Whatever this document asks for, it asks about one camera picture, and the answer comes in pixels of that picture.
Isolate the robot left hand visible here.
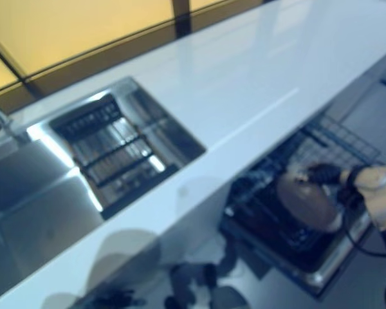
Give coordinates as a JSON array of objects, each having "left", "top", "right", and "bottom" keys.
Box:
[{"left": 83, "top": 288, "right": 142, "bottom": 309}]

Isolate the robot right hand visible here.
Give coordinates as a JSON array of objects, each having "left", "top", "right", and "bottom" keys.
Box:
[{"left": 294, "top": 163, "right": 345, "bottom": 186}]

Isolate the cream round plate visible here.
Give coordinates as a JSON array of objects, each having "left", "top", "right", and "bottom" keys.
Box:
[{"left": 276, "top": 170, "right": 344, "bottom": 233}]

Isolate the dishwasher door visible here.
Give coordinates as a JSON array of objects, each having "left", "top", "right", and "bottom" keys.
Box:
[{"left": 220, "top": 205, "right": 374, "bottom": 297}]

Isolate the black robot right foot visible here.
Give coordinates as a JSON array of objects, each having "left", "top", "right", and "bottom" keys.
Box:
[{"left": 199, "top": 262, "right": 218, "bottom": 287}]

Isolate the stainless steel sink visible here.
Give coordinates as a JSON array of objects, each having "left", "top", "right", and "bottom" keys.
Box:
[{"left": 0, "top": 76, "right": 207, "bottom": 290}]

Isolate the chrome pull-down faucet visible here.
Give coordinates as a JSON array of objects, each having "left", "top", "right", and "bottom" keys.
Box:
[{"left": 0, "top": 99, "right": 32, "bottom": 144}]

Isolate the dishwasher wire rack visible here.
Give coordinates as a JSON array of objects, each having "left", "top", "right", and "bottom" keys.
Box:
[{"left": 225, "top": 114, "right": 382, "bottom": 258}]

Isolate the black wire dish rack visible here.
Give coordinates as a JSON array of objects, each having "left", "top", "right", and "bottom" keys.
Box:
[{"left": 48, "top": 93, "right": 181, "bottom": 220}]

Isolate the dark window frame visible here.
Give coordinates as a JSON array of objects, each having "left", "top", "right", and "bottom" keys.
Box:
[{"left": 0, "top": 0, "right": 264, "bottom": 112}]

